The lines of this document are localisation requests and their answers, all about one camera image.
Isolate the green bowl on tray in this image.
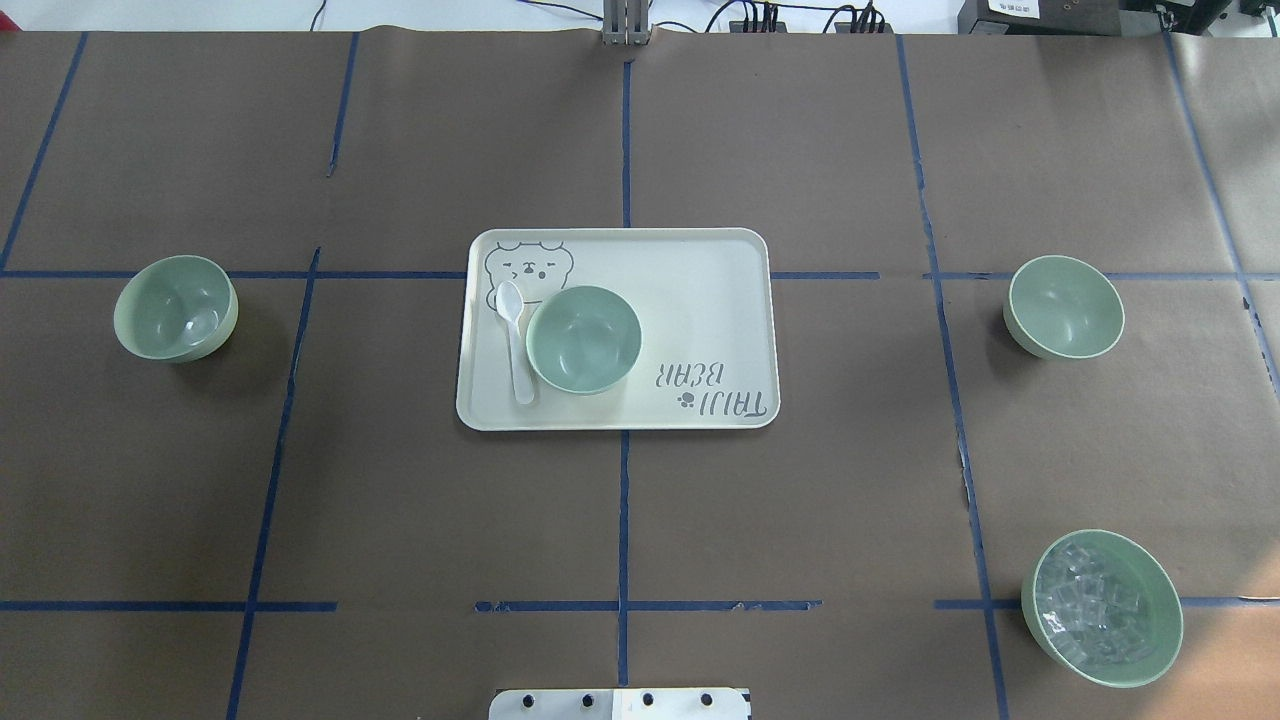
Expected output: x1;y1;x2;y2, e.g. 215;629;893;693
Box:
525;286;643;395

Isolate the grey aluminium post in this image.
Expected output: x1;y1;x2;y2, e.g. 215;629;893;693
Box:
602;0;652;46

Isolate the green bowl with ice cubes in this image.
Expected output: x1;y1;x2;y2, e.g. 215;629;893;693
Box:
1020;529;1185;689

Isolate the black power strip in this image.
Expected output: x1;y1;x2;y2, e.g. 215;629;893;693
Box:
709;10;895;35

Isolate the white plastic spoon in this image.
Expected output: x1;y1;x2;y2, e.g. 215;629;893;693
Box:
495;281;535;406

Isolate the cream bear tray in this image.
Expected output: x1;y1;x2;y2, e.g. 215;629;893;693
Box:
456;228;781;432

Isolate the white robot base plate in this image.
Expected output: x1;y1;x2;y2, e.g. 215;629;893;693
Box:
488;687;753;719

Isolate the dark equipment box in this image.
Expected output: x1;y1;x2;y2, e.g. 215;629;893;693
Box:
956;1;1123;37

